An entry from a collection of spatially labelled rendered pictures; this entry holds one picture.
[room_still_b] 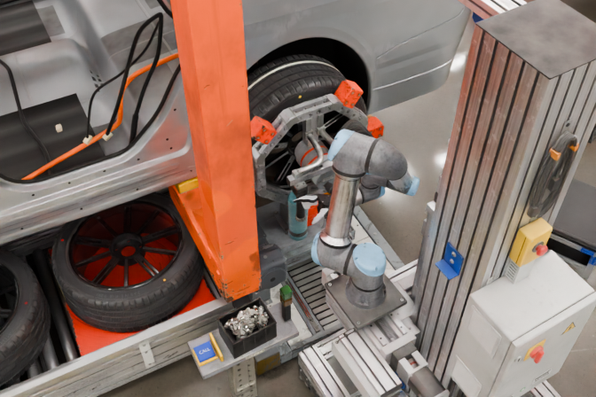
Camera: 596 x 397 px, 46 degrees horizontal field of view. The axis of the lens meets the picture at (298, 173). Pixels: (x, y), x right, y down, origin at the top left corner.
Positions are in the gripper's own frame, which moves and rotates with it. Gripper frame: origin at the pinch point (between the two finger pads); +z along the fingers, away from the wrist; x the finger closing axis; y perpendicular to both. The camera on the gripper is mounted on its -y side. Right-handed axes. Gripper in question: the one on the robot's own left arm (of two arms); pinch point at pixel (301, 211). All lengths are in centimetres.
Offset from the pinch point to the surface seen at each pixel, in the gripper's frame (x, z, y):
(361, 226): 60, -65, 80
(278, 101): 41.7, -11.8, -22.8
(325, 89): 42, -33, -22
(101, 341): 42, 80, 71
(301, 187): 15.5, -7.7, 2.1
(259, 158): 36.1, 0.6, -2.6
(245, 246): 8.3, 20.8, 15.3
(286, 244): 56, -18, 68
